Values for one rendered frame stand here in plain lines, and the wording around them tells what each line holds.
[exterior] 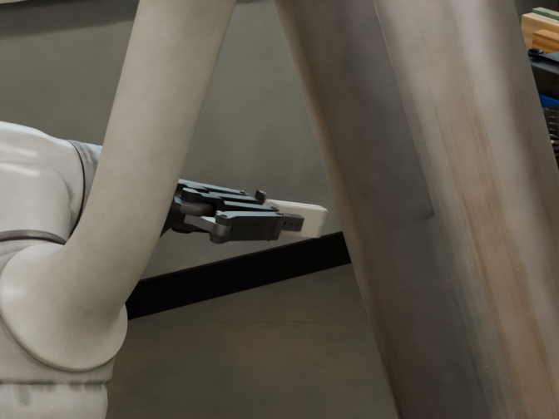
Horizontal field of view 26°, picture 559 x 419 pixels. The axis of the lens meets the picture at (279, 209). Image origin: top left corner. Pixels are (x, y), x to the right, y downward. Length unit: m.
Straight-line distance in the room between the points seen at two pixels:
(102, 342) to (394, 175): 0.41
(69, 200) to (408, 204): 0.52
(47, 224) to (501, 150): 0.51
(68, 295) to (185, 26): 0.20
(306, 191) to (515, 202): 2.36
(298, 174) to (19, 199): 1.93
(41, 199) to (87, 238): 0.15
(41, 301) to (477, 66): 0.44
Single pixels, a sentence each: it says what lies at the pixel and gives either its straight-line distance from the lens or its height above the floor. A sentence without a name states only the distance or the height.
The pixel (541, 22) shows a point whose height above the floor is 0.95.
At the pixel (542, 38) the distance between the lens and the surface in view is 1.58.
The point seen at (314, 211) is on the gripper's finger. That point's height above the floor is 0.88.
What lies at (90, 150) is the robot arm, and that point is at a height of 1.00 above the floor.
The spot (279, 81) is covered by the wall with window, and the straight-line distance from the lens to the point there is 2.72.
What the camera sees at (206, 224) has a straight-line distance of 1.06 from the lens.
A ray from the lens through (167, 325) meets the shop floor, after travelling 2.75.
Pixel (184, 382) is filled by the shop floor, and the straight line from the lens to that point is 2.55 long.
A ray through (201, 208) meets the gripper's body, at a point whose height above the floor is 0.94.
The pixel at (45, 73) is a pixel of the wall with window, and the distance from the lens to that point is 2.50.
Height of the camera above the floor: 1.39
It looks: 25 degrees down
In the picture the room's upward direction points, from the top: straight up
